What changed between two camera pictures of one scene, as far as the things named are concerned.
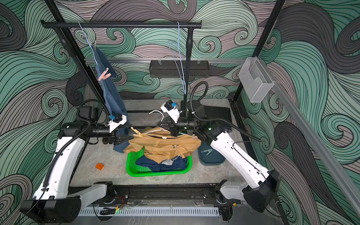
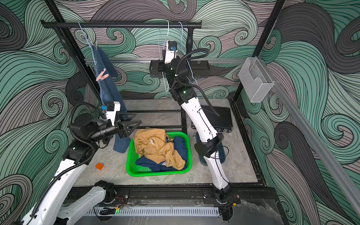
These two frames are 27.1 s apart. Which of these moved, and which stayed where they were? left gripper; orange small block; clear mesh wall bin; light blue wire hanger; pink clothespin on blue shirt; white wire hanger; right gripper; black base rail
Moved: white wire hanger; left gripper; right gripper; light blue wire hanger
Stayed: orange small block; clear mesh wall bin; black base rail; pink clothespin on blue shirt
